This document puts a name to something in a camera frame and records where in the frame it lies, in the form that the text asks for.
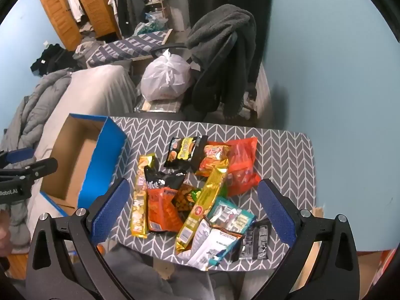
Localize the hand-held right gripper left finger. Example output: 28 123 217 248
25 177 138 300

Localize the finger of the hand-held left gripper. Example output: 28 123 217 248
0 158 58 182
0 148 35 166

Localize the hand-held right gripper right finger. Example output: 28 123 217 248
257 178 376 300

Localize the yellow biscuit packet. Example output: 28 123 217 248
130 153 156 238

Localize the blue cardboard box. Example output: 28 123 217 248
40 114 128 216

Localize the small teal snack packet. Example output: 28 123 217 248
208 197 257 235

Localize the red orange snack packet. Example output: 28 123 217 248
208 137 261 197

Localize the black white snack packet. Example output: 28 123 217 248
144 166 187 194

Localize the large teal white snack packet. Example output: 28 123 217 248
178 217 246 271

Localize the green snack packet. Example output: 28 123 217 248
171 184 204 226

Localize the long gold snack packet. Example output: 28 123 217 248
175 165 229 255

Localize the small red yellow snack packet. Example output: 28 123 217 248
195 144 232 177

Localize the black yellow snack packet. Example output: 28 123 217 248
163 135 209 172

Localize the person's left hand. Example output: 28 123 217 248
0 211 13 257

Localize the grey duvet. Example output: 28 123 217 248
0 69 74 235

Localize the grey chevron tablecloth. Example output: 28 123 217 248
103 116 317 271

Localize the beige bed sheet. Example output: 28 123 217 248
33 64 138 163

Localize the black clothes pile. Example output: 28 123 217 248
30 42 79 76

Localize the brown cardboard box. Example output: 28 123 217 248
130 55 157 77

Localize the white plastic bag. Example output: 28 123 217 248
140 50 194 102

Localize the blue white patterned mattress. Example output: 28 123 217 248
86 29 173 68

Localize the wooden wardrobe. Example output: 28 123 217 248
39 0 121 51

